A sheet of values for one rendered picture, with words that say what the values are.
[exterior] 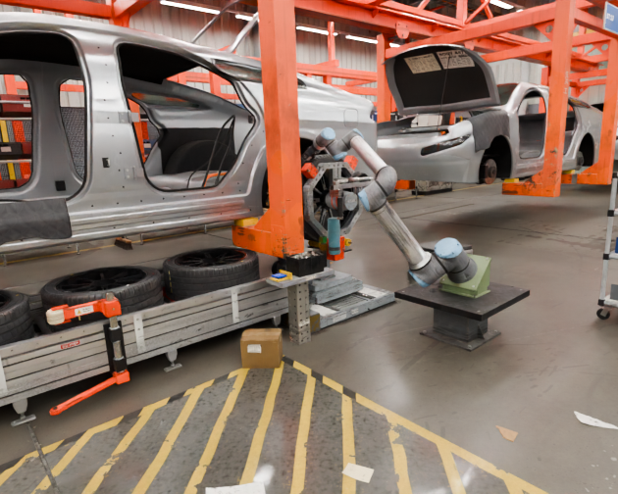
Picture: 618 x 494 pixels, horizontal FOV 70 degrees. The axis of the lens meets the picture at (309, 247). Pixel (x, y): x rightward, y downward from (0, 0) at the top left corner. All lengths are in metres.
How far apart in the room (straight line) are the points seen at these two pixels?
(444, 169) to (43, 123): 4.20
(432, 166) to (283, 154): 3.10
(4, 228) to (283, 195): 1.53
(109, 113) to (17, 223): 0.80
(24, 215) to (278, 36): 1.74
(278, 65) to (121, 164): 1.12
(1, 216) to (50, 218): 0.22
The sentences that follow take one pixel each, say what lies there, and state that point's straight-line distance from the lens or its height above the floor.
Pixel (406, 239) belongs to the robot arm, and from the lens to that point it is 2.64.
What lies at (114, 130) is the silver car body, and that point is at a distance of 2.95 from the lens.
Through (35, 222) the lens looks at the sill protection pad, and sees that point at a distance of 2.82.
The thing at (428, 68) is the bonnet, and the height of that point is 2.22.
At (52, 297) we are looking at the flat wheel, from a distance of 2.77.
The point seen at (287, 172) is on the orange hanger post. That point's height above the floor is 1.09.
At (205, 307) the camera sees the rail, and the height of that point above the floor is 0.32.
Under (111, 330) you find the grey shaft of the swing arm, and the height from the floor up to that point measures 0.36.
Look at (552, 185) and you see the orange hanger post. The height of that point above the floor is 0.66.
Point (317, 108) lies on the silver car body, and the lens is 3.72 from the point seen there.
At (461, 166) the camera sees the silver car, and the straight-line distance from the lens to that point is 5.66.
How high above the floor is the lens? 1.22
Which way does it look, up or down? 12 degrees down
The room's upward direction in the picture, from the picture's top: 2 degrees counter-clockwise
